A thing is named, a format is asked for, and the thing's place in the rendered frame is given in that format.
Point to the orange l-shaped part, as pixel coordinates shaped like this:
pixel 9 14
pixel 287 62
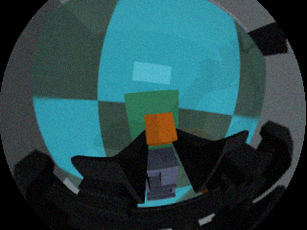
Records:
pixel 160 129

